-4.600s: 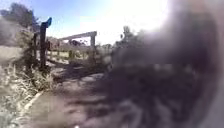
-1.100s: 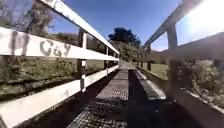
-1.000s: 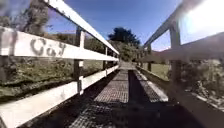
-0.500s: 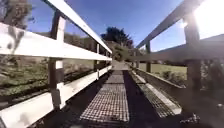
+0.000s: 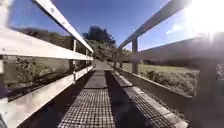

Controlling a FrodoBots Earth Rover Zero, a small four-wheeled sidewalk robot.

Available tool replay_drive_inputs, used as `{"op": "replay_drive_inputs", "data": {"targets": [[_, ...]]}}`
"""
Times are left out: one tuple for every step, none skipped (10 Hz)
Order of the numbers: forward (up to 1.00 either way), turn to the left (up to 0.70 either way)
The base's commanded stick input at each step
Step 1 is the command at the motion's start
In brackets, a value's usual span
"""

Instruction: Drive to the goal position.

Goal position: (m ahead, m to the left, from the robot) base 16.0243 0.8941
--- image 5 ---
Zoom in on dark green trees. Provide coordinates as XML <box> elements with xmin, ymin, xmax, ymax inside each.
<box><xmin>82</xmin><ymin>24</ymin><xmax>118</xmax><ymax>63</ymax></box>

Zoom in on wooden footbridge deck with mesh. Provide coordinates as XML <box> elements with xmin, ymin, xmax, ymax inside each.
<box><xmin>16</xmin><ymin>59</ymin><xmax>191</xmax><ymax>128</ymax></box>

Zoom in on green grass field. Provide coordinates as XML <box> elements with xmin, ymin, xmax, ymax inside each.
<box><xmin>121</xmin><ymin>62</ymin><xmax>201</xmax><ymax>98</ymax></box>

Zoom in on dark wooden bridge railing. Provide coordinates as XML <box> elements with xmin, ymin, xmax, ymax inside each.
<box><xmin>111</xmin><ymin>0</ymin><xmax>224</xmax><ymax>128</ymax></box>

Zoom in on bushy hillside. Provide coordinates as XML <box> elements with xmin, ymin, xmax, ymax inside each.
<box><xmin>9</xmin><ymin>27</ymin><xmax>91</xmax><ymax>84</ymax></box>

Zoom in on pale wooden bridge railing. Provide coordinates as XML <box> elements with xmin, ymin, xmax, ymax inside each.
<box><xmin>0</xmin><ymin>0</ymin><xmax>96</xmax><ymax>128</ymax></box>

